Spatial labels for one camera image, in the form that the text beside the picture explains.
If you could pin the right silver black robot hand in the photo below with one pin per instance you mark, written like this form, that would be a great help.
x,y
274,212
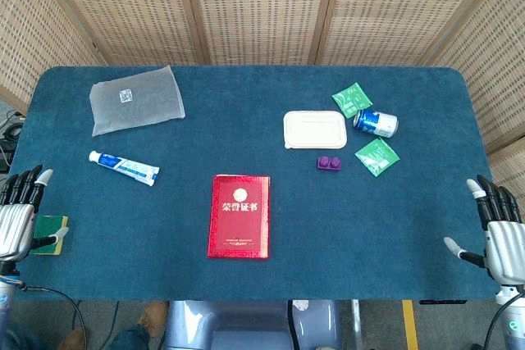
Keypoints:
x,y
502,239

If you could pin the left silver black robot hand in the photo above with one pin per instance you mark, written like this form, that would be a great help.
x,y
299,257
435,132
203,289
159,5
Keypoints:
x,y
14,225

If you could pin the blue and white toothpaste tube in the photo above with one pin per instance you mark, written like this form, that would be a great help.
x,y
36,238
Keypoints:
x,y
123,167

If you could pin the silver blue robot base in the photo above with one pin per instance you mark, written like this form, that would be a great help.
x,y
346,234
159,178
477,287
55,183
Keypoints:
x,y
246,325

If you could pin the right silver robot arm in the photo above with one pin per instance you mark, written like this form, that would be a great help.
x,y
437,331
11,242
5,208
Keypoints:
x,y
513,317

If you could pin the green and yellow sponge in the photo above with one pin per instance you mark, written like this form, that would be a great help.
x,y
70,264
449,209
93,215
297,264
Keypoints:
x,y
51,229

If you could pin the brown shoe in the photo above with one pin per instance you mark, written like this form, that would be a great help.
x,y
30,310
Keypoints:
x,y
153,318
73,339

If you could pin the green sachet with leaf print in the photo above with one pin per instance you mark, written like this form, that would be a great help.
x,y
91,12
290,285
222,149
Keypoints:
x,y
377,157

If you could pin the blue and white drink can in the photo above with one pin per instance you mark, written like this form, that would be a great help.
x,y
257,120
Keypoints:
x,y
375,123

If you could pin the translucent grey plastic pouch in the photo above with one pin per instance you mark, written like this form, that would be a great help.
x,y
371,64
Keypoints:
x,y
136,100

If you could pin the purple toy brick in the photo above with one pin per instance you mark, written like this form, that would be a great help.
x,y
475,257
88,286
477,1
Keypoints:
x,y
328,164

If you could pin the green sachet with white print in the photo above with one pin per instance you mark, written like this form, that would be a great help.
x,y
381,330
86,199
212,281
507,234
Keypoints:
x,y
352,98

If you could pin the white rectangular lunch box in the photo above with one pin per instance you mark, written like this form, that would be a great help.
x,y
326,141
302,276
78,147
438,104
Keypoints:
x,y
315,129

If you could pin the red certificate booklet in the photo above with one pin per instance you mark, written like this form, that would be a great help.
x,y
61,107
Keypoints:
x,y
239,217

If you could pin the blue table cloth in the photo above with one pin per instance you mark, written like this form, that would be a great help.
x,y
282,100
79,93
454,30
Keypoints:
x,y
254,161

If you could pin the woven bamboo folding screen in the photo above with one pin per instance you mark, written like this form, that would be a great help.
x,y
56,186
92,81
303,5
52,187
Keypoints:
x,y
262,5

